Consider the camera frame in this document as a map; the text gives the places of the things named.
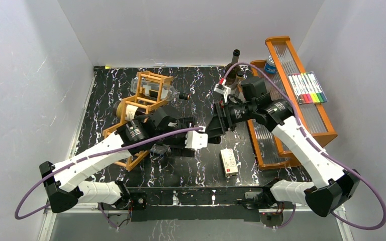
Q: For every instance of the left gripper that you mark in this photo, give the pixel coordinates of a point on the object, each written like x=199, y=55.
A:
x=180, y=148

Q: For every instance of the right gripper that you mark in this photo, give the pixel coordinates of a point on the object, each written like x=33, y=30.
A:
x=215, y=127

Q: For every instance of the dark green silver-cap wine bottle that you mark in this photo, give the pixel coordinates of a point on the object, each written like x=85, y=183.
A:
x=231, y=80

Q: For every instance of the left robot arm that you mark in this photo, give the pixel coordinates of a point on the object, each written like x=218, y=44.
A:
x=66, y=182

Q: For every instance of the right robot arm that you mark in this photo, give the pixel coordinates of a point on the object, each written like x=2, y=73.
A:
x=331, y=184

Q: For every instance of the clear square blue-label bottle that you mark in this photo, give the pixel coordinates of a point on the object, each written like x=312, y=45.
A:
x=160, y=149

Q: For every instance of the brown gold-cap wine bottle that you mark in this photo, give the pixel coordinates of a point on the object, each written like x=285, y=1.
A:
x=129, y=113

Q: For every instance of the wooden wine rack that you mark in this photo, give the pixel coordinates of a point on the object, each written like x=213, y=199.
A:
x=148, y=97

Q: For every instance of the white rectangular box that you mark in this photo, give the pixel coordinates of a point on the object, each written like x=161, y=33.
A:
x=229, y=162

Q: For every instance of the blue-label can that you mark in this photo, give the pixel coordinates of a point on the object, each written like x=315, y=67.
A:
x=270, y=66

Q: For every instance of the coloured marker pack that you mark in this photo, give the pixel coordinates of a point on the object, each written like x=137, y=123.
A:
x=307, y=88

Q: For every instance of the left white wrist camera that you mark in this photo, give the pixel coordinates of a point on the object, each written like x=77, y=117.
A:
x=196, y=140

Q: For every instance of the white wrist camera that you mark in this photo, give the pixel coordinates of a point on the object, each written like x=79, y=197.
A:
x=196, y=140
x=222, y=89

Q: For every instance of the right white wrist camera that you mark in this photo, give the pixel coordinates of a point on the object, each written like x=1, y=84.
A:
x=222, y=89

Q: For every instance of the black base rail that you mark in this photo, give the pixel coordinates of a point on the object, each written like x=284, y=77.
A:
x=248, y=203

